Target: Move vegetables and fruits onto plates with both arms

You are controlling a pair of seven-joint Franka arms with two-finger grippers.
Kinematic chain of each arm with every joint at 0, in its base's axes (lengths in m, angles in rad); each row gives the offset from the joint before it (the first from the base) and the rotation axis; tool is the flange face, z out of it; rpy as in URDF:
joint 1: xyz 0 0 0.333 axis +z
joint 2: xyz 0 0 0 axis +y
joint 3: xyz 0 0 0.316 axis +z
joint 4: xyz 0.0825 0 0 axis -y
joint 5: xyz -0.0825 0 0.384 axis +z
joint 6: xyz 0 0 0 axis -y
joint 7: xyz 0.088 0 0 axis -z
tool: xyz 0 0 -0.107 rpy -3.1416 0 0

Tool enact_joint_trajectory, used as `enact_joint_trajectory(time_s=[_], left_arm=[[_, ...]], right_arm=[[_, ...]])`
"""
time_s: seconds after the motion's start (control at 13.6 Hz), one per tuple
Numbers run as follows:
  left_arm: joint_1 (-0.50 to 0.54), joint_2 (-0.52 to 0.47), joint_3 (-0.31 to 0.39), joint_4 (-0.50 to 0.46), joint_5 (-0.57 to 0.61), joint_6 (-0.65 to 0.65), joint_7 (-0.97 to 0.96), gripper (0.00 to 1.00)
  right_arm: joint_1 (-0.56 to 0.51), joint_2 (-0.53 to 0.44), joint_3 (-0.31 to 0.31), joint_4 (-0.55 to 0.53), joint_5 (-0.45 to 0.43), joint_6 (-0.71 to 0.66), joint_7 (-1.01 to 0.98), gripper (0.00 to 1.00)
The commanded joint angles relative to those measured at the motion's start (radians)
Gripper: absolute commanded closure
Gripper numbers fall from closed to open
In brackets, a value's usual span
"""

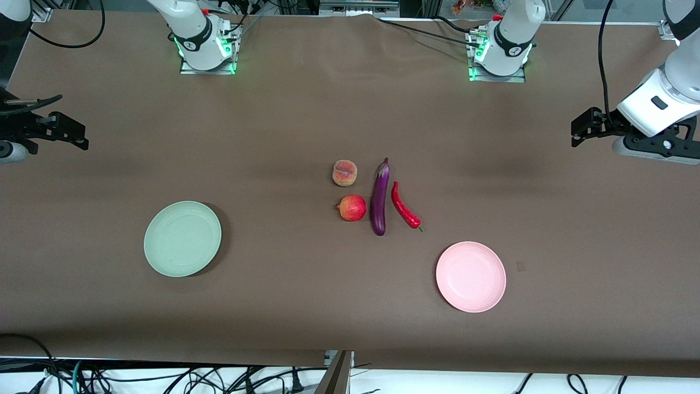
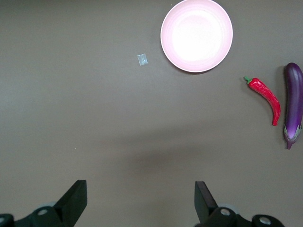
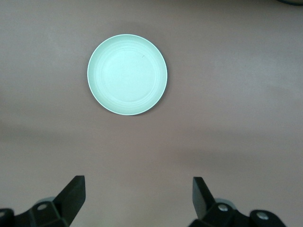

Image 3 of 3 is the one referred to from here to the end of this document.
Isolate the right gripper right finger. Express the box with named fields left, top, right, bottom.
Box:
left=189, top=176, right=287, bottom=227

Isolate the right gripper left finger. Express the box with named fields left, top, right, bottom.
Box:
left=0, top=175, right=86, bottom=227

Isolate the pale green round plate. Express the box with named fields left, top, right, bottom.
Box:
left=87, top=34, right=168, bottom=116

